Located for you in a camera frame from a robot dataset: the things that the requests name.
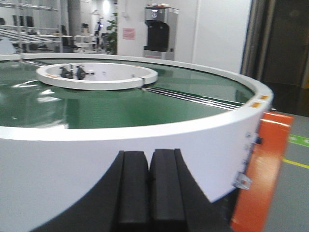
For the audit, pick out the pink wall notice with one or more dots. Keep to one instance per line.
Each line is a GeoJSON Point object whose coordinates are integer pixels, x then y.
{"type": "Point", "coordinates": [129, 33]}

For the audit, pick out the green conveyor belt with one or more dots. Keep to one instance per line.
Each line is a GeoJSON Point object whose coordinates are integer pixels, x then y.
{"type": "Point", "coordinates": [27, 102]}

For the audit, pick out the green indoor plant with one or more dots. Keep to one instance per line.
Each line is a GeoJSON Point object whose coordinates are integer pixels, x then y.
{"type": "Point", "coordinates": [111, 47]}

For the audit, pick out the black bearing mount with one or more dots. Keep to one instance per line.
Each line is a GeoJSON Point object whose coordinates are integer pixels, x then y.
{"type": "Point", "coordinates": [81, 73]}
{"type": "Point", "coordinates": [65, 73]}

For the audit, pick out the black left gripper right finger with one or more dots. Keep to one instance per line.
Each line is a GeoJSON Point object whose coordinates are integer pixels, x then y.
{"type": "Point", "coordinates": [178, 204]}

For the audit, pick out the black silver water dispenser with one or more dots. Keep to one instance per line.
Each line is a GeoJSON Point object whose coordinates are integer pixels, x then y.
{"type": "Point", "coordinates": [161, 22]}

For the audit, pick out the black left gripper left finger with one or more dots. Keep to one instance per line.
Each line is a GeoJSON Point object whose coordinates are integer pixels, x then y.
{"type": "Point", "coordinates": [118, 202]}

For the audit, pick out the white round conveyor rim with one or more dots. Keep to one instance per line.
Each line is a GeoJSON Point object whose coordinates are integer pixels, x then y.
{"type": "Point", "coordinates": [44, 171]}

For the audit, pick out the black bearing mount left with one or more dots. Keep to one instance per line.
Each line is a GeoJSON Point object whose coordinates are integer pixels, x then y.
{"type": "Point", "coordinates": [65, 73]}

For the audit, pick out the orange control box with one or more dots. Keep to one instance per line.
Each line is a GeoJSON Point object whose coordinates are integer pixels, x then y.
{"type": "Point", "coordinates": [253, 205]}

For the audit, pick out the black bearing mount right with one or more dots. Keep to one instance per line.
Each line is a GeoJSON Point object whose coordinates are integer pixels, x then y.
{"type": "Point", "coordinates": [81, 73]}

